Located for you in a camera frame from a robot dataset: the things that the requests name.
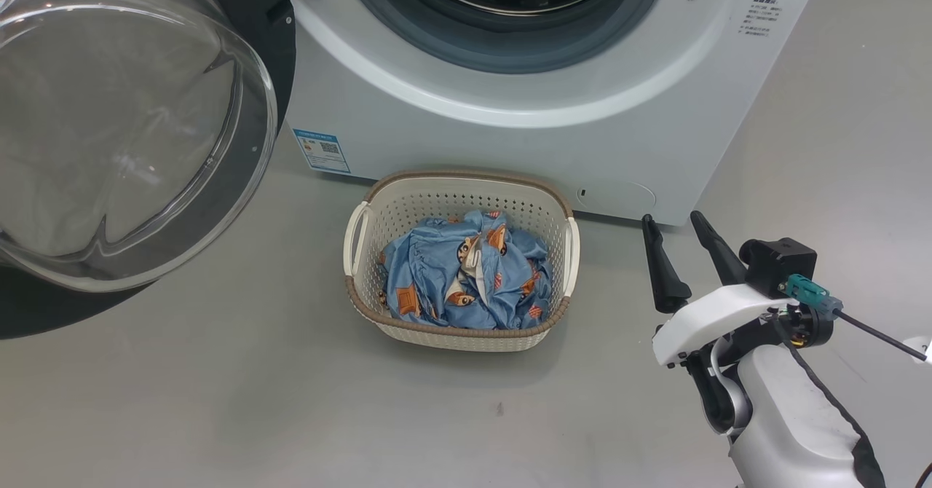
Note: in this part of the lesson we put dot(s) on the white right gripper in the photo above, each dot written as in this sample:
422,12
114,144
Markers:
710,317

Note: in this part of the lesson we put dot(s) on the round white filter cover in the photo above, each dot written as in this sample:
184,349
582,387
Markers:
615,198

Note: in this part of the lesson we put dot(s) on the blue energy label sticker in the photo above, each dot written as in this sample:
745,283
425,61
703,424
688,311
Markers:
322,150

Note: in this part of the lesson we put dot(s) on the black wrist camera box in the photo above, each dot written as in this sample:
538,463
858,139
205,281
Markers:
779,262

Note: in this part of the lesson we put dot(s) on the black-rimmed glass washer door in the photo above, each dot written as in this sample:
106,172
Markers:
109,131

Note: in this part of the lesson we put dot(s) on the grey rubber door gasket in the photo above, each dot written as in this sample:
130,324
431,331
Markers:
510,44

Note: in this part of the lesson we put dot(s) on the cream perforated laundry basket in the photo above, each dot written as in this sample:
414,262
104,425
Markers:
408,204

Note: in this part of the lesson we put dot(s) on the white front-load washing machine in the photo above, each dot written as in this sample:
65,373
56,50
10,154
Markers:
510,146

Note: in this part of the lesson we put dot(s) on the blue cartoon print garment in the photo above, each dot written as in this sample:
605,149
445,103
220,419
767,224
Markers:
437,277

